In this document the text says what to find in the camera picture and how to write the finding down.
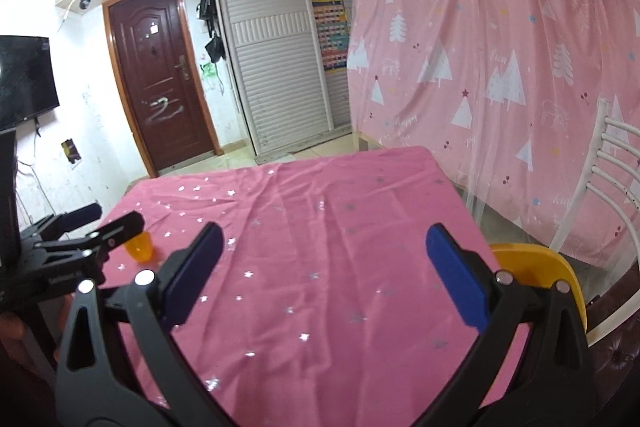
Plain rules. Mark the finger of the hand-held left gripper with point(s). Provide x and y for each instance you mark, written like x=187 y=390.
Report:
x=122 y=227
x=80 y=214

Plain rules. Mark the white metal chair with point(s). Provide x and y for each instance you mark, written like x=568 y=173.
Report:
x=581 y=172

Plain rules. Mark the colourful chart poster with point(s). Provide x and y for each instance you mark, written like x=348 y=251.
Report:
x=331 y=32

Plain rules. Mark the white louvered wardrobe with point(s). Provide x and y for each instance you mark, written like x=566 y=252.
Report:
x=280 y=82

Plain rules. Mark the black wall television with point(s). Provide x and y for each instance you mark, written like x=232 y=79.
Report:
x=25 y=82

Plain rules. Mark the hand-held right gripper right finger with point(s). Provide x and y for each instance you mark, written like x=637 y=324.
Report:
x=457 y=279

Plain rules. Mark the small black hanging bag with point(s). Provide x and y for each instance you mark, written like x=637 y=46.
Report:
x=215 y=49

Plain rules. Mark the brown tufted leather seat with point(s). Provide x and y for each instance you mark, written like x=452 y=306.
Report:
x=615 y=367

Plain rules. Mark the pink starred tablecloth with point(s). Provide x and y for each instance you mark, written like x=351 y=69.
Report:
x=325 y=282

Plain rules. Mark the brown wooden door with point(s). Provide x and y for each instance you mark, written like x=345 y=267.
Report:
x=160 y=82

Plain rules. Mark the green plastic bag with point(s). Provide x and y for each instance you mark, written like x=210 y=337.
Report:
x=210 y=74

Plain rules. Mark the person's left forearm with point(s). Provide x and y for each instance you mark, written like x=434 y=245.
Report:
x=10 y=332

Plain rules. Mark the orange plastic capsule half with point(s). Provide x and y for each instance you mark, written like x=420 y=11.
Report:
x=140 y=249

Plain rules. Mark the yellow plastic chair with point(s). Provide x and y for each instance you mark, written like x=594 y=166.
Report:
x=540 y=264

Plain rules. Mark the pink tree print curtain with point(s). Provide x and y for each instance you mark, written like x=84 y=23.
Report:
x=475 y=57

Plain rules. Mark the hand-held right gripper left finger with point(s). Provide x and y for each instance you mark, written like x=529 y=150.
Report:
x=195 y=277

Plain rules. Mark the broken wall socket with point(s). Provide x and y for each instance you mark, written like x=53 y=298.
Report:
x=71 y=151

